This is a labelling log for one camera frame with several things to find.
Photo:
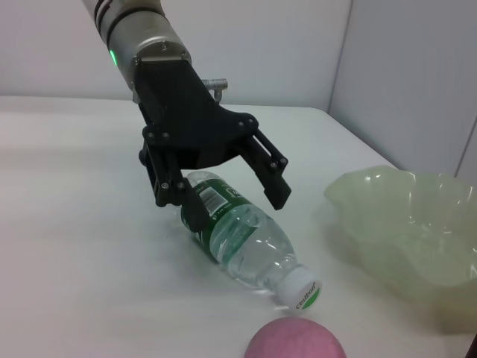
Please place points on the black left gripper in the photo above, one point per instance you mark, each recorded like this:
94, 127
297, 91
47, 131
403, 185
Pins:
179, 104

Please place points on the clear green-label water bottle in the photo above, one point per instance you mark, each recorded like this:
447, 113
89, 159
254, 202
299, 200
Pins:
253, 246

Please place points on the pink peach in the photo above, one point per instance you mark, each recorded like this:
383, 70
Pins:
294, 339

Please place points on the translucent green fruit plate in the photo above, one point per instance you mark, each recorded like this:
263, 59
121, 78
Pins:
402, 231

